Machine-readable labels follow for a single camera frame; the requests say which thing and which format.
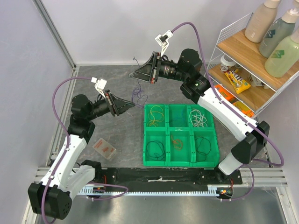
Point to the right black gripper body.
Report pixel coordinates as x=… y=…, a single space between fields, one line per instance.
x=154 y=68

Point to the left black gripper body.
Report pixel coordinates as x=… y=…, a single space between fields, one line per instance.
x=107 y=92

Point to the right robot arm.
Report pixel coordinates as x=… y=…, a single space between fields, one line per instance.
x=250 y=134

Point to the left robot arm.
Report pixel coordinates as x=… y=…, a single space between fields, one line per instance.
x=53 y=195

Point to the transparent red printed card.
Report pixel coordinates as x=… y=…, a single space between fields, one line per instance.
x=104 y=148

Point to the green six-compartment bin tray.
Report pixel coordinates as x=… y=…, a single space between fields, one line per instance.
x=179 y=135

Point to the white paper cup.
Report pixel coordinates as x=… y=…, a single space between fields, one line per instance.
x=227 y=64

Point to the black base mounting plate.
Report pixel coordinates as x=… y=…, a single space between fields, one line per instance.
x=165 y=179

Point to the orange snack box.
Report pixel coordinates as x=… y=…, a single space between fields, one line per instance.
x=226 y=94

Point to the yellow candy bag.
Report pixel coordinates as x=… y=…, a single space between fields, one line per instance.
x=238 y=83

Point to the orange yellow sponge pack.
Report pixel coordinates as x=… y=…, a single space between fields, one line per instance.
x=243 y=108

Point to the white small pouch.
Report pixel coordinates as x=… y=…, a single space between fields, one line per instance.
x=256 y=82

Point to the beige pump bottle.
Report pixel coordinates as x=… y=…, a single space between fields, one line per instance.
x=261 y=20

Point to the light green pump bottle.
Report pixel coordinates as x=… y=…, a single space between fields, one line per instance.
x=284 y=56

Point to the grey-green pump bottle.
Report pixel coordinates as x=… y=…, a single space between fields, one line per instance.
x=281 y=28

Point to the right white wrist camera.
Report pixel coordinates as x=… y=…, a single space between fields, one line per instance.
x=163 y=41

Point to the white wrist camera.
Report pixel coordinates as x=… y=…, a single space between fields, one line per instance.
x=99 y=85
x=163 y=41

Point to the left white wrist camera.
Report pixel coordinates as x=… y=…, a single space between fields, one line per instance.
x=99 y=85

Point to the white wire shelf rack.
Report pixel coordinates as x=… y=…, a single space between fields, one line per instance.
x=233 y=43

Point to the grey slotted cable duct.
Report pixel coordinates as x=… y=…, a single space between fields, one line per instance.
x=90 y=190

